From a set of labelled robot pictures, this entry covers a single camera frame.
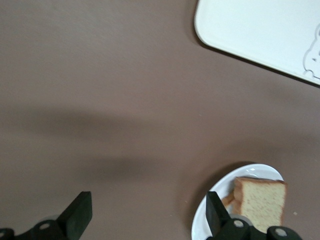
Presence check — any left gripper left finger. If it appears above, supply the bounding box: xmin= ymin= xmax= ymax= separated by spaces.
xmin=0 ymin=191 xmax=93 ymax=240

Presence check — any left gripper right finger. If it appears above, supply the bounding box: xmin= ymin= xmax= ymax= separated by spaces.
xmin=205 ymin=191 xmax=302 ymax=240

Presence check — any large square bread slice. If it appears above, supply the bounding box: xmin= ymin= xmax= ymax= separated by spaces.
xmin=233 ymin=176 xmax=288 ymax=235

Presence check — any white round plate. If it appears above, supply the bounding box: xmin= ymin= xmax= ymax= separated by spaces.
xmin=191 ymin=163 xmax=286 ymax=240

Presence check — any round-topped bread slice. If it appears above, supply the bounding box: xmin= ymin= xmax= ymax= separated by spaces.
xmin=221 ymin=192 xmax=237 ymax=207

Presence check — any cream tray with bear print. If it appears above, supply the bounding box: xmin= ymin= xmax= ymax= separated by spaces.
xmin=193 ymin=0 xmax=320 ymax=87

